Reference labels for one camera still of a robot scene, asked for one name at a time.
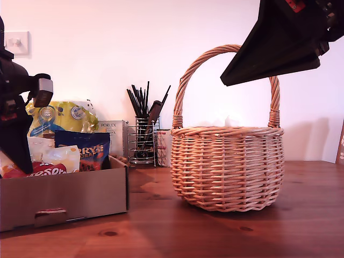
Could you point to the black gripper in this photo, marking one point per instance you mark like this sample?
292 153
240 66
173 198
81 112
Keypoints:
13 80

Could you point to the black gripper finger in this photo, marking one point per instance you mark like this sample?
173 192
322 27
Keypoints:
282 72
274 40

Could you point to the blue Terry's mini eggs bag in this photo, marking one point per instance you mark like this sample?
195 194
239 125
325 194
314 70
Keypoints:
80 142

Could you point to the brown cardboard box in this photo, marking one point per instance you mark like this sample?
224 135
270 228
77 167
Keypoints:
80 193

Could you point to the white Galaxy mini eggs bag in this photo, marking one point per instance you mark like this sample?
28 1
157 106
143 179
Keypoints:
40 145

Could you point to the white Porlex box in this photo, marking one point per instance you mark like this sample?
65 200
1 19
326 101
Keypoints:
113 134

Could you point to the yellow plastic paper roll pack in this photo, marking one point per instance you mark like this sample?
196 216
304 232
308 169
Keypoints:
67 118

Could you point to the white crumpled tissue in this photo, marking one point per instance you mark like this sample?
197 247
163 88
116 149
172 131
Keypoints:
231 121

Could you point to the brown board with white dots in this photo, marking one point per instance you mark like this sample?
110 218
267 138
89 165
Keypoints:
341 150

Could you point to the black chopstick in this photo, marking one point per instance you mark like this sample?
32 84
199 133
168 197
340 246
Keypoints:
147 99
132 103
136 99
165 96

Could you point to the brown wooden spatula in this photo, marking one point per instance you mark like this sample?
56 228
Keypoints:
155 113

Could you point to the white tin can red lines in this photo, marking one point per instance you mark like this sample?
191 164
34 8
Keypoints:
164 147

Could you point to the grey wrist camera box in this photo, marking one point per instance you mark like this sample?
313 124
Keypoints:
44 88

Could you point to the white light switch plate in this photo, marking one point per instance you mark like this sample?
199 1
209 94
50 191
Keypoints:
17 44

